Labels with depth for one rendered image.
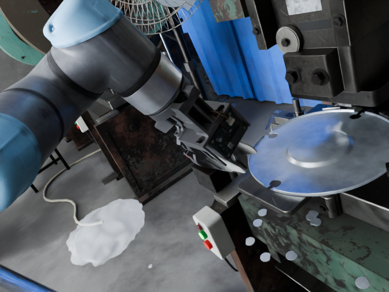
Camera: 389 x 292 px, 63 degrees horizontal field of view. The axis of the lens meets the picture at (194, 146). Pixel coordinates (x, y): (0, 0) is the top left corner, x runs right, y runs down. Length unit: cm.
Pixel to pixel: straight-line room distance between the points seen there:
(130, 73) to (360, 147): 46
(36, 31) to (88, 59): 138
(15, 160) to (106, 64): 15
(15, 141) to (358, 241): 59
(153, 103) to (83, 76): 8
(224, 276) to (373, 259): 97
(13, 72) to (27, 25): 529
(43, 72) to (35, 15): 135
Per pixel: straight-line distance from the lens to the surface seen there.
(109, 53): 36
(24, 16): 174
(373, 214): 69
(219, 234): 87
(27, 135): 30
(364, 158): 65
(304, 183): 61
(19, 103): 33
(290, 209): 57
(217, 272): 157
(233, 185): 89
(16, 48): 344
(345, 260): 67
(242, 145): 50
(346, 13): 53
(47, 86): 37
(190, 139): 44
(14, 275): 69
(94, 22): 36
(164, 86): 38
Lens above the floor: 116
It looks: 27 degrees down
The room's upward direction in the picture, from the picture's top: 24 degrees counter-clockwise
